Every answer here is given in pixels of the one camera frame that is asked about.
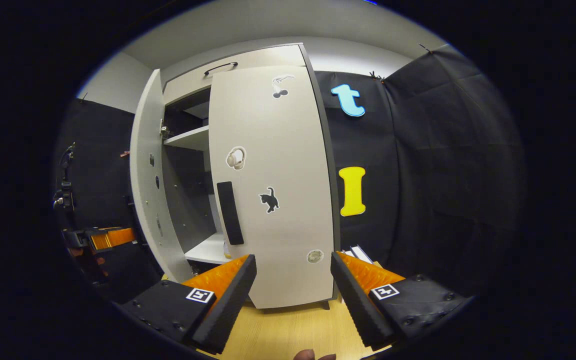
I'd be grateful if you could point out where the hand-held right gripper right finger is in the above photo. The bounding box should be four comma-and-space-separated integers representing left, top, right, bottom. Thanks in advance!
330, 251, 471, 351

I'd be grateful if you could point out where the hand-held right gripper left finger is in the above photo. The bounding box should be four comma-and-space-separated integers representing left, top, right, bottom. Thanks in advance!
120, 254, 258, 356

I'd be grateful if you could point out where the white shoe cabinet door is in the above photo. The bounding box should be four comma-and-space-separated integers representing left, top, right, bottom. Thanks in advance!
209, 65, 336, 309
130, 69, 194, 283

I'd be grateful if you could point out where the white shoe cabinet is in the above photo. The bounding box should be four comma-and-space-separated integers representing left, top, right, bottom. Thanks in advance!
130, 42, 341, 311

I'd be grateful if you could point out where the white cabinet drawer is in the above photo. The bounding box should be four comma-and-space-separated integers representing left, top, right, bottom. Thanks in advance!
163, 44, 306, 106

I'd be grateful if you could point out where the black backdrop cloth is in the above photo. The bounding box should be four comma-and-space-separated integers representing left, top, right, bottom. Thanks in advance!
313, 44, 526, 296
55, 97, 164, 301

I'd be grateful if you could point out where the black door handle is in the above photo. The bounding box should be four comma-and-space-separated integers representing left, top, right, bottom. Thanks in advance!
216, 181, 245, 246

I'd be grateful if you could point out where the black drawer handle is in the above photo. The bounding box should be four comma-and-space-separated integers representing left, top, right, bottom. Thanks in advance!
204, 62, 239, 77

